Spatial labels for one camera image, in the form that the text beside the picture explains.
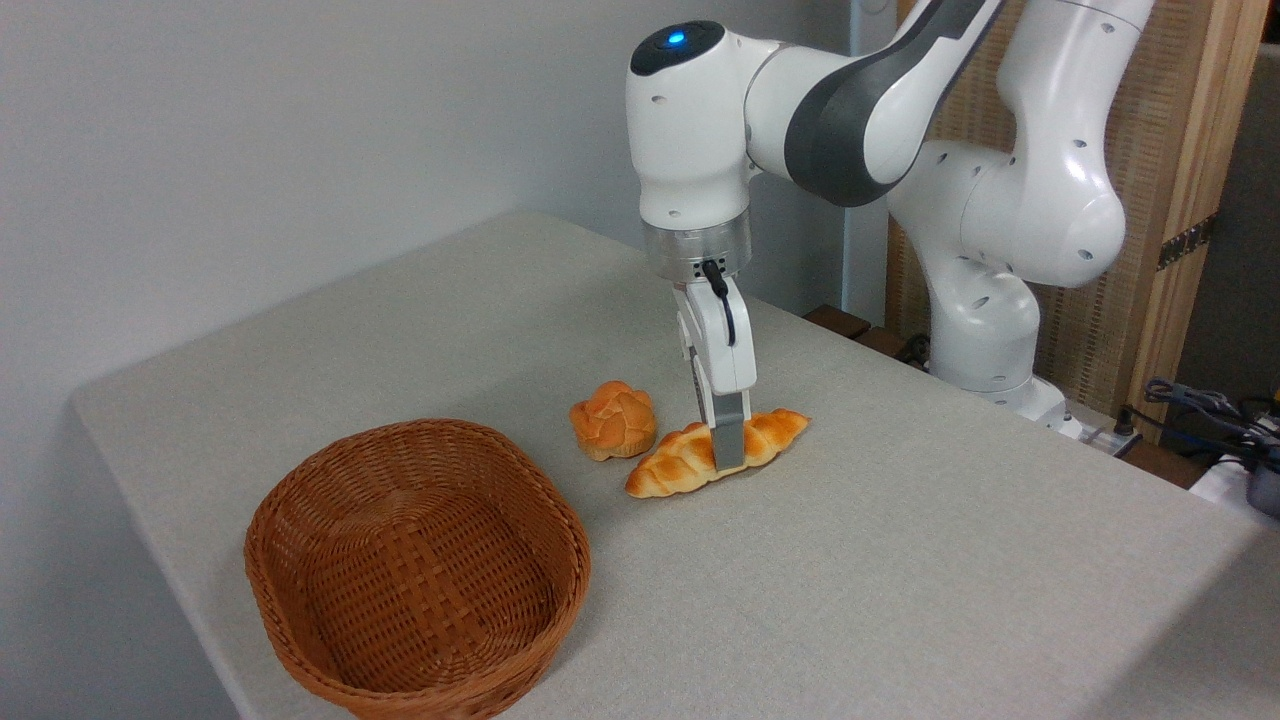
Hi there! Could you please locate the brown wicker basket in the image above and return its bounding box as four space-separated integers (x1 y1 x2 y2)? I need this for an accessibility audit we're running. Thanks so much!
243 418 592 720

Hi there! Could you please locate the round knotted bread roll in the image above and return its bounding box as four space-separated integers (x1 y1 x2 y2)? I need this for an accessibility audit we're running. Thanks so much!
569 380 658 462

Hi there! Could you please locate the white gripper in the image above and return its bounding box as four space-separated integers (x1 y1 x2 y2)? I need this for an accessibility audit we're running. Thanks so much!
672 275 758 471

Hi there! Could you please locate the dark grey round device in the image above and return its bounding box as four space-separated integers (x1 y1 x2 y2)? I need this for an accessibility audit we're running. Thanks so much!
1246 458 1280 519

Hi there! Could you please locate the black strap on screen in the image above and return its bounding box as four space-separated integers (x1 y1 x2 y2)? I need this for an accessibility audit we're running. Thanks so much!
1157 213 1219 271

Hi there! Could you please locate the long braided bread loaf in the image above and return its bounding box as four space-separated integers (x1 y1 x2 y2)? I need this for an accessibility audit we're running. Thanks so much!
624 408 810 500

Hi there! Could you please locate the bundle of dark cables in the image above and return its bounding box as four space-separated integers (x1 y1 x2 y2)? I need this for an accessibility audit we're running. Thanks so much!
1143 378 1280 463

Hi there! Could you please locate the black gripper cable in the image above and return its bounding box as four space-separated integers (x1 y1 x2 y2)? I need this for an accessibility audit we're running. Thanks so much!
700 258 739 348

